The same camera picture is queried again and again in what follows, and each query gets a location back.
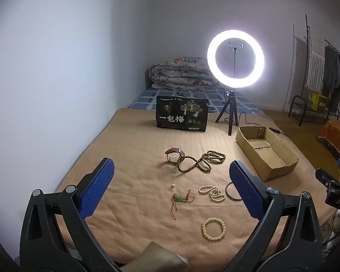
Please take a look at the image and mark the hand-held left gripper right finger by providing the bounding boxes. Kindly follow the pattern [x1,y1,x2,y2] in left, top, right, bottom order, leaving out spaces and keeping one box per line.
[224,160,323,272]

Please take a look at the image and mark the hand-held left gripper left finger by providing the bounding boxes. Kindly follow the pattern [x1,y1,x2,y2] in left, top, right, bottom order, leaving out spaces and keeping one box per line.
[19,158,122,272]

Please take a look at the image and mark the thin dark bangle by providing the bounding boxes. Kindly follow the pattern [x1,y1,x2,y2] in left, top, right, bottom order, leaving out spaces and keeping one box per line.
[226,182,241,202]

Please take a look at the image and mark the white pearl necklace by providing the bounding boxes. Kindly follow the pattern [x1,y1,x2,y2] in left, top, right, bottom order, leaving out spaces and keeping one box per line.
[198,185,226,203]

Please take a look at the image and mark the cardboard box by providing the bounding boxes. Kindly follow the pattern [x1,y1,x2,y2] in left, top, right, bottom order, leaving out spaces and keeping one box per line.
[235,125,299,182]

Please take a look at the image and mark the brown wooden bead necklace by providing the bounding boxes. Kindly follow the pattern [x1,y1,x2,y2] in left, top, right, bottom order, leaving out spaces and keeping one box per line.
[176,151,226,173]

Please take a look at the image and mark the red cord jade pendant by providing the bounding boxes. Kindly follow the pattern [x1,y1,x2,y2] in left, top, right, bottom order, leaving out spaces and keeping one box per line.
[170,189,195,221]

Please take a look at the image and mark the red strap wristwatch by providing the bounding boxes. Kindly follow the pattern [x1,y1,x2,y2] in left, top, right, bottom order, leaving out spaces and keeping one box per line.
[165,147,187,165]

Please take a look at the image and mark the orange patterned cloth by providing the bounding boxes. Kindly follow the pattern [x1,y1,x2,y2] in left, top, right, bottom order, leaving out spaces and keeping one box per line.
[317,119,340,162]

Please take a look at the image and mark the tan blanket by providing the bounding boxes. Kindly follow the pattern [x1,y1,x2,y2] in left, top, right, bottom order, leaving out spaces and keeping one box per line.
[55,108,338,261]

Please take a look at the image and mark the yellow box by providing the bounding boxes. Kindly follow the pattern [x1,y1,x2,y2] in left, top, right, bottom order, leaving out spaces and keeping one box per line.
[311,93,328,111]

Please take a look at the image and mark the black metal clothes rack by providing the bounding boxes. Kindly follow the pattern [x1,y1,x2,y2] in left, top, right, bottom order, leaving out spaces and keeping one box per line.
[288,14,340,126]

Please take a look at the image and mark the black tripod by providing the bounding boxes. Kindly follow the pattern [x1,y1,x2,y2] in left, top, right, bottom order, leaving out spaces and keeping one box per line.
[215,90,240,136]

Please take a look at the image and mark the beige cardboard object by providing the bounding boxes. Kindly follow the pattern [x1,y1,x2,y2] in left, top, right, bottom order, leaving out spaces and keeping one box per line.
[122,242,192,272]

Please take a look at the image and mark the dark hanging clothes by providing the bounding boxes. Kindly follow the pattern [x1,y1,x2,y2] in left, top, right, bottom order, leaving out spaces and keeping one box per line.
[323,45,340,111]

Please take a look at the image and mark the black snack bag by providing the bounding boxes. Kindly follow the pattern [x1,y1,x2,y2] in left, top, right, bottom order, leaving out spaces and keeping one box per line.
[156,96,209,132]

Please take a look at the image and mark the blue checked bed sheet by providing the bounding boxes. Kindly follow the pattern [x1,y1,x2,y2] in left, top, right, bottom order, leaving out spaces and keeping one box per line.
[129,86,265,115]

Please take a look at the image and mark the white fringed towel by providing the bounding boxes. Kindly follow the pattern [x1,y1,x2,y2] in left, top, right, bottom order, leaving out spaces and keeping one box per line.
[305,28,326,90]

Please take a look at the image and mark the folded floral quilt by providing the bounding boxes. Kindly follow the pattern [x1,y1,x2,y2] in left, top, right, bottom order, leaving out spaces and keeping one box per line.
[150,57,219,89]

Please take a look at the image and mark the phone holder clamp on stem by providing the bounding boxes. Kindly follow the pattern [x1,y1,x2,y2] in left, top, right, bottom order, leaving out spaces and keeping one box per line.
[227,41,244,78]

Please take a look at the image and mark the tangle of white cables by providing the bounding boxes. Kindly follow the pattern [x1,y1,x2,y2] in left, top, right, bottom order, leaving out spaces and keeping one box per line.
[323,212,340,250]

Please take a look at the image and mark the cream bead bracelet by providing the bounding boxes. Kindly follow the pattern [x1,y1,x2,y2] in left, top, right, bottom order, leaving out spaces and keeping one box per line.
[202,217,226,242]

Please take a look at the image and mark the black power cable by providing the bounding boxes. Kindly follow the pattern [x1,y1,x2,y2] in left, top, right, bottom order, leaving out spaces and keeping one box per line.
[224,89,285,136]

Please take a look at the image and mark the white ring light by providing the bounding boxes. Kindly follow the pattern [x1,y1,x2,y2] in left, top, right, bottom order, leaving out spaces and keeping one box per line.
[207,30,265,88]

